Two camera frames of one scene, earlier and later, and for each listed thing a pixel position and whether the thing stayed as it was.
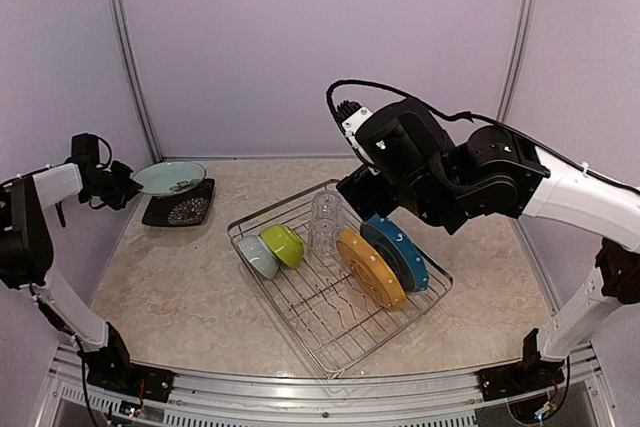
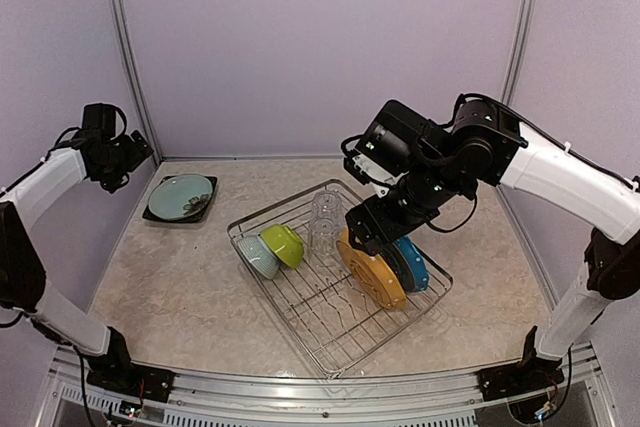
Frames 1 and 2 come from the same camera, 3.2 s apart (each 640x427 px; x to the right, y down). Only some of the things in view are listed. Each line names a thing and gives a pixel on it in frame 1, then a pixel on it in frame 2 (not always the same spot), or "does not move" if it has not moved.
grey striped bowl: (259, 255) does not move
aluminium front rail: (207, 399) does not move
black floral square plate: (185, 208) does not move
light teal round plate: (166, 178) → (180, 197)
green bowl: (284, 243) does not move
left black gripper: (127, 183) → (112, 180)
